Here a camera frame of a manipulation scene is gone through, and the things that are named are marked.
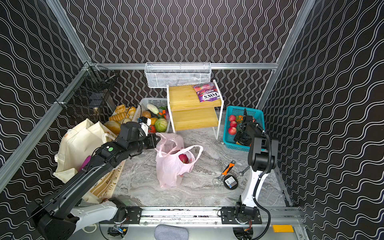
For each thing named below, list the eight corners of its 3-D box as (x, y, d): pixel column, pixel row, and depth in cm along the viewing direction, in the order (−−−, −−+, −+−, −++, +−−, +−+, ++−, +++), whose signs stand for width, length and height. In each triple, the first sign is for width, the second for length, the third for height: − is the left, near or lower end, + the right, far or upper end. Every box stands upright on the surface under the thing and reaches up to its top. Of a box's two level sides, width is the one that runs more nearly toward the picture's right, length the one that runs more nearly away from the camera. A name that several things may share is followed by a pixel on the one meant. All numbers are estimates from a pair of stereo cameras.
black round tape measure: (224, 190, 84) (224, 188, 83) (222, 176, 89) (223, 175, 88) (238, 190, 84) (239, 188, 82) (236, 176, 89) (237, 175, 88)
